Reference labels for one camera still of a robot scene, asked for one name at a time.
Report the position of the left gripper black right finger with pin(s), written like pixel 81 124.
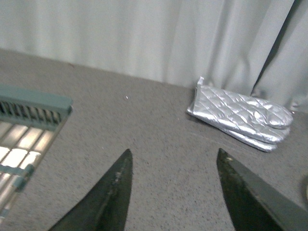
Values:
pixel 253 204

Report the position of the upper silver quilted oven mitt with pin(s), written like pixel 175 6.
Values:
pixel 233 110

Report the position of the silver quilted oven mitt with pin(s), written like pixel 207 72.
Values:
pixel 260 141
pixel 233 110

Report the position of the green slatted dish rack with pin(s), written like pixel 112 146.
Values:
pixel 30 121

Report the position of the grey-white curtain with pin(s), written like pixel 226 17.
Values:
pixel 253 47

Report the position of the lower silver quilted oven mitt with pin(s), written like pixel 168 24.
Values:
pixel 260 141

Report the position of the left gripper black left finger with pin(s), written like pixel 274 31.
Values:
pixel 105 206

